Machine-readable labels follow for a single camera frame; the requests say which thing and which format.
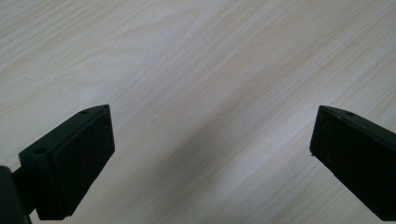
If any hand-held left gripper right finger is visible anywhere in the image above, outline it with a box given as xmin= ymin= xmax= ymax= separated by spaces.
xmin=309 ymin=105 xmax=396 ymax=222

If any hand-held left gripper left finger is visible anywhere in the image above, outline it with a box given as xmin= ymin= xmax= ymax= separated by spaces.
xmin=12 ymin=104 xmax=116 ymax=221

